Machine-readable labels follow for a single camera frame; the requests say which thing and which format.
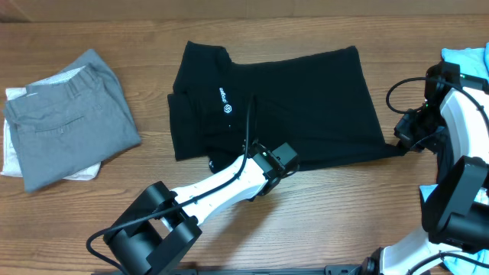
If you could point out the black polo shirt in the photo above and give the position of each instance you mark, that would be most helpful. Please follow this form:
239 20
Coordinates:
318 104

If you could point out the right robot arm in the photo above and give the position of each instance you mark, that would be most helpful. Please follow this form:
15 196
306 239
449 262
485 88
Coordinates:
453 124

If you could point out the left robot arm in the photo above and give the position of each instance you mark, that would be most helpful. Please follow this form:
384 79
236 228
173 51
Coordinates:
156 231

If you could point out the light blue garment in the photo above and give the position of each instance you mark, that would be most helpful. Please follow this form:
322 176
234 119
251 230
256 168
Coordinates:
473 62

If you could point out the white folded garment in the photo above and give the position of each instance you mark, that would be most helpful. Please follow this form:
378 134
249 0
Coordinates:
11 166

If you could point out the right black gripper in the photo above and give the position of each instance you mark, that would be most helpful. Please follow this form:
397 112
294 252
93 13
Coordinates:
403 130

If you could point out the grey folded trousers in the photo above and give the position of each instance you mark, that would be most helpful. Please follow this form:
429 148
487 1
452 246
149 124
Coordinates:
69 122

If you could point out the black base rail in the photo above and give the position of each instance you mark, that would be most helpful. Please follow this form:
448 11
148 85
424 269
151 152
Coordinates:
327 270

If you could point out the black garment with blue trim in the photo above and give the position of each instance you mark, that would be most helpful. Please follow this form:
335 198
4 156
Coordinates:
434 203

